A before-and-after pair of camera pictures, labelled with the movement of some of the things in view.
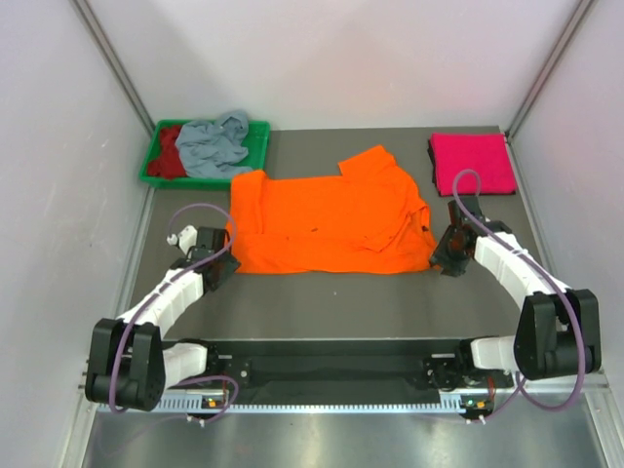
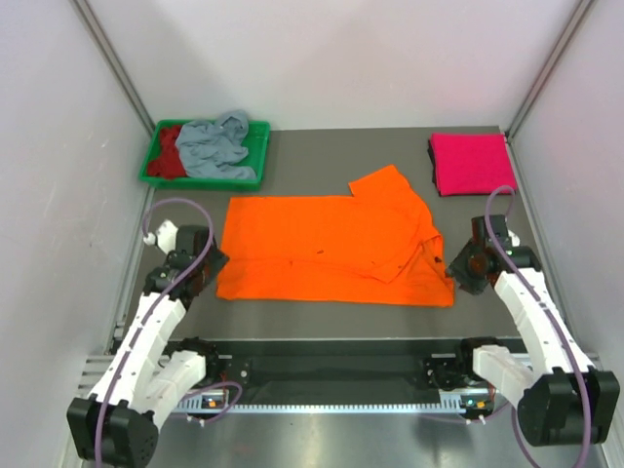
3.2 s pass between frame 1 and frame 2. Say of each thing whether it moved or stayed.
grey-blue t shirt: stayed
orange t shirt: moved
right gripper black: moved
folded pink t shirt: stayed
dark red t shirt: stayed
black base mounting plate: stayed
